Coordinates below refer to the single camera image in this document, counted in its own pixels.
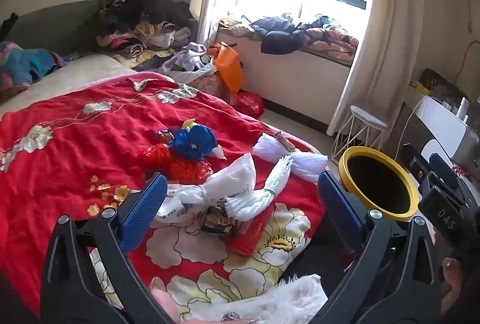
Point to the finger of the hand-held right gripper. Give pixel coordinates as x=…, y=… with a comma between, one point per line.
x=414, y=161
x=442, y=168

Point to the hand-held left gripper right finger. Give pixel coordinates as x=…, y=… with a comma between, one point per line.
x=339, y=207

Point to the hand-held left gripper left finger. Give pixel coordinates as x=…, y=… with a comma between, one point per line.
x=144, y=207

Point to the yellow trash bin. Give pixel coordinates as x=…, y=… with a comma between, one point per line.
x=407, y=179

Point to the red plastic bag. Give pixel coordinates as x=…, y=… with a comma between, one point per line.
x=187, y=170

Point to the small purple wrapper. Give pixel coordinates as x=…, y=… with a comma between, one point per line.
x=164, y=135

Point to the dark snack wrapper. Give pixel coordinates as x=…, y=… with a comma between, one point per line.
x=217, y=224

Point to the blue plastic bag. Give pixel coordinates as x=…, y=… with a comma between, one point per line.
x=195, y=142

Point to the white plastic bag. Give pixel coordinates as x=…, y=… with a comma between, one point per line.
x=225, y=183

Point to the shiny foil snack wrapper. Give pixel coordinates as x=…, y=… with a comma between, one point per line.
x=285, y=142

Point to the red packet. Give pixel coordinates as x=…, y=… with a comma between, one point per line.
x=255, y=234

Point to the person's right hand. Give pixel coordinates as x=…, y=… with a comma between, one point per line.
x=453, y=279

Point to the person's left hand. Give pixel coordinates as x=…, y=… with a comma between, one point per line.
x=168, y=312

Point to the white dressing table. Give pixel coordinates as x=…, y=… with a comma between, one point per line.
x=438, y=117

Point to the person's black pants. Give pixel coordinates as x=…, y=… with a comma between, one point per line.
x=318, y=264

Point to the white bottle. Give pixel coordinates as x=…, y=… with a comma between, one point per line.
x=464, y=107

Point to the red floral blanket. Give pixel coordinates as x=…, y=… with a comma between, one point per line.
x=75, y=174

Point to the dark bag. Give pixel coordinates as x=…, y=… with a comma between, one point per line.
x=437, y=82

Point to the white fluffy garment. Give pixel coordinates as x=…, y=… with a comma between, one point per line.
x=270, y=303

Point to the floral storage bag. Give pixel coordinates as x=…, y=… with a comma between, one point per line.
x=208, y=86

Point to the red shopping bag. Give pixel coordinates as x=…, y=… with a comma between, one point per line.
x=247, y=104

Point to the orange patterned quilt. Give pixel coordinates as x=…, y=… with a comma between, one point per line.
x=330, y=41

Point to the beige bed sheet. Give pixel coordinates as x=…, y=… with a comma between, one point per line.
x=63, y=80

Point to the grey clothes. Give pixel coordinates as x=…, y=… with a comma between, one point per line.
x=187, y=56

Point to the orange paper bag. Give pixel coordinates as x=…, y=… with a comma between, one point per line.
x=228, y=65

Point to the dark jacket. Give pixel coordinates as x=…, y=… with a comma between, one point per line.
x=279, y=39

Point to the colourful patterned cloth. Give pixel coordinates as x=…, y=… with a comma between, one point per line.
x=26, y=61

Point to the pile of clothes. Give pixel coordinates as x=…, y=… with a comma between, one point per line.
x=142, y=12

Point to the grey headboard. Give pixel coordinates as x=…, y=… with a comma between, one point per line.
x=56, y=24

